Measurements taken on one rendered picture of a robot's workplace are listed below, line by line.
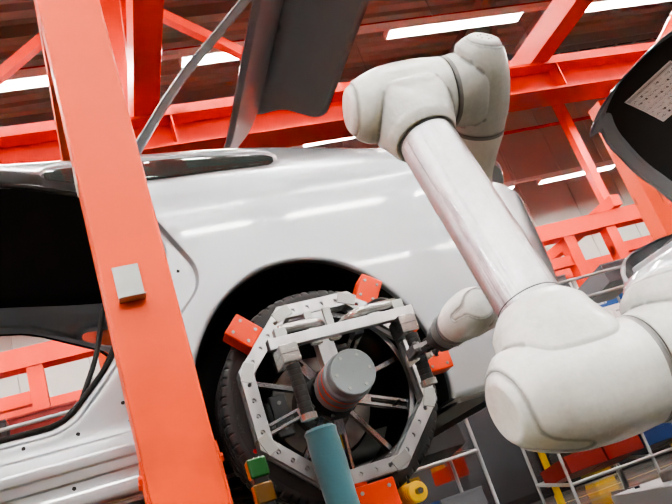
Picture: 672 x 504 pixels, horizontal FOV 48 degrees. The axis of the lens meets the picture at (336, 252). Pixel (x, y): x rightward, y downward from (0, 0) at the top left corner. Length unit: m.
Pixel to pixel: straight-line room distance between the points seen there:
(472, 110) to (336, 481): 1.03
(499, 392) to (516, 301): 0.14
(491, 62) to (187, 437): 1.00
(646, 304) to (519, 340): 0.20
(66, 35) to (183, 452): 1.13
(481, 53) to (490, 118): 0.12
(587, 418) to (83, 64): 1.57
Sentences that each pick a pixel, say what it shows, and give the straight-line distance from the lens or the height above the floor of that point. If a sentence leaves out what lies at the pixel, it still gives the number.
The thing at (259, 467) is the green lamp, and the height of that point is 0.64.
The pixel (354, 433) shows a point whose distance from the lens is 2.43.
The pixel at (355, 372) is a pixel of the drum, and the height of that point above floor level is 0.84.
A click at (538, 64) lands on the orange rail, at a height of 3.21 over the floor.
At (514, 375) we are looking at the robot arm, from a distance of 1.00.
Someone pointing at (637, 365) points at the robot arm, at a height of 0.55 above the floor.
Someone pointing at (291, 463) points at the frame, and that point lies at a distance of 2.11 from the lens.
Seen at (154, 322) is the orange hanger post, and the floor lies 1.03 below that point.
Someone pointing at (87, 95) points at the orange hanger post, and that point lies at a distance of 2.07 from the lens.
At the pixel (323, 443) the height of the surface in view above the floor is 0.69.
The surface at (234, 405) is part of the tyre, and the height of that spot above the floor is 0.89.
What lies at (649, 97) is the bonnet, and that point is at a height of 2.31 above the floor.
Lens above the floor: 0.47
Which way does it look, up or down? 20 degrees up
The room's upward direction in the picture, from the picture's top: 19 degrees counter-clockwise
